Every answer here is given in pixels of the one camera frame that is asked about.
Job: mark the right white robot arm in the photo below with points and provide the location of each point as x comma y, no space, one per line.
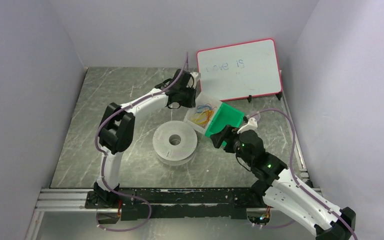
278,187

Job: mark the green plastic bin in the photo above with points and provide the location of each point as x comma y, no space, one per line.
226,115

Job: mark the white filament spool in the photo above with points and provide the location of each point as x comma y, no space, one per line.
175,143

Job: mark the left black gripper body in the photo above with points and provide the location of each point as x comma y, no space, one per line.
189,97

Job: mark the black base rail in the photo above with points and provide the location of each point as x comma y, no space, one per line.
173,203

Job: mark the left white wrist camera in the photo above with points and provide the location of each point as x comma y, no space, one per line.
194,78

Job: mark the red framed whiteboard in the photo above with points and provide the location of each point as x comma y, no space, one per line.
240,71

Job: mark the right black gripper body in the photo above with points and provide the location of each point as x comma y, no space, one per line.
221,136

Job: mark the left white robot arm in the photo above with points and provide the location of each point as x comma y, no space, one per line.
116,130

